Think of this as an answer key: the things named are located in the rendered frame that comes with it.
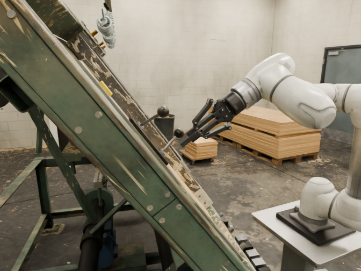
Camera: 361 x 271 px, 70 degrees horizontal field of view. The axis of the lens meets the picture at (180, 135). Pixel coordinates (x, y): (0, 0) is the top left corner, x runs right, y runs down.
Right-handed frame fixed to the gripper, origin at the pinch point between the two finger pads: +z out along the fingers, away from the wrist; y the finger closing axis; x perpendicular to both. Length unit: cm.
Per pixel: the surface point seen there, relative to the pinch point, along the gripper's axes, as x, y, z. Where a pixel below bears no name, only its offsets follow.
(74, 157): 127, 2, 74
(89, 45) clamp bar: 45, -45, 8
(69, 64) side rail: -22.8, -36.0, 11.2
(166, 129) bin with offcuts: 469, 129, 2
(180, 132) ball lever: 7.9, -0.6, 0.7
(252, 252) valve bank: 21, 77, 8
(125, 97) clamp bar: 44.7, -18.5, 9.7
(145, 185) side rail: -22.4, -5.8, 16.0
